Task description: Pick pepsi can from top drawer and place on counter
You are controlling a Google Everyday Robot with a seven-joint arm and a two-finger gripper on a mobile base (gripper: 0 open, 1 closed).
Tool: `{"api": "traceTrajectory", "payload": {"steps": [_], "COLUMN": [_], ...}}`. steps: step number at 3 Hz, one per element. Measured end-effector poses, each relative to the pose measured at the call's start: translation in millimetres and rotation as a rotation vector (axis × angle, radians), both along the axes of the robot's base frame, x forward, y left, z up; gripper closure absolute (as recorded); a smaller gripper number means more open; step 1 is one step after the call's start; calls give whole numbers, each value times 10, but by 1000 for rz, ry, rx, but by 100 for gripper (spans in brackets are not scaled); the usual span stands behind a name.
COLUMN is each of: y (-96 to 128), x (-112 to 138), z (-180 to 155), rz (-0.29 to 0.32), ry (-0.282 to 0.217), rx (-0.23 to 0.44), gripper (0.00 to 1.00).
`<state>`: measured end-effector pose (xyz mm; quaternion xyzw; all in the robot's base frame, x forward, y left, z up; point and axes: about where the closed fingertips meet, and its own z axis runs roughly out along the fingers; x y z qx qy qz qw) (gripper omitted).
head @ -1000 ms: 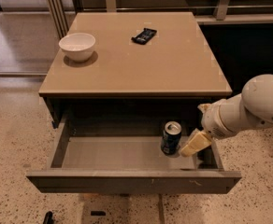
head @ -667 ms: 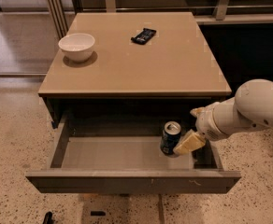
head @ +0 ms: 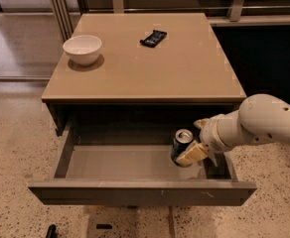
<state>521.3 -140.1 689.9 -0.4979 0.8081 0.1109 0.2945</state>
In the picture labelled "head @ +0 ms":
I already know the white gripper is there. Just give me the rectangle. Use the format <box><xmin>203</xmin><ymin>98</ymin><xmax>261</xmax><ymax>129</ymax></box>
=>
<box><xmin>176</xmin><ymin>114</ymin><xmax>231</xmax><ymax>167</ymax></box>

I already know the blue pepsi can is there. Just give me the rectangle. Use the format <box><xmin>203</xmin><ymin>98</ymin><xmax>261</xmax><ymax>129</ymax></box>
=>
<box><xmin>171</xmin><ymin>129</ymin><xmax>194</xmax><ymax>165</ymax></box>

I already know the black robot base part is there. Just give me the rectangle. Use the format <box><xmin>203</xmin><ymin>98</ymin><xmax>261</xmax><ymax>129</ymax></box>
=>
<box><xmin>46</xmin><ymin>224</ymin><xmax>57</xmax><ymax>238</ymax></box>

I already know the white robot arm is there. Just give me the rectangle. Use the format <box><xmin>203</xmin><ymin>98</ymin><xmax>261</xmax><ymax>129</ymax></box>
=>
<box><xmin>175</xmin><ymin>94</ymin><xmax>290</xmax><ymax>167</ymax></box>

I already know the tan cabinet counter unit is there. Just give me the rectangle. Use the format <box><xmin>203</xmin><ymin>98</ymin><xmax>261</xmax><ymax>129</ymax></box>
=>
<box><xmin>40</xmin><ymin>12</ymin><xmax>248</xmax><ymax>137</ymax></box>

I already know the grey open top drawer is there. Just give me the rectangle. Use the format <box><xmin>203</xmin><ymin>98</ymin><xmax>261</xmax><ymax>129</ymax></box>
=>
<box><xmin>29</xmin><ymin>116</ymin><xmax>256</xmax><ymax>206</ymax></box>

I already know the black snack bar wrapper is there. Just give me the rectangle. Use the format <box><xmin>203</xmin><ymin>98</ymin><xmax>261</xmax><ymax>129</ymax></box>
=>
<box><xmin>140</xmin><ymin>30</ymin><xmax>167</xmax><ymax>48</ymax></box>

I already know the white ceramic bowl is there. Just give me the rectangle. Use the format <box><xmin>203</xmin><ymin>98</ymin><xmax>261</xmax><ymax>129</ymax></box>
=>
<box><xmin>63</xmin><ymin>35</ymin><xmax>102</xmax><ymax>66</ymax></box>

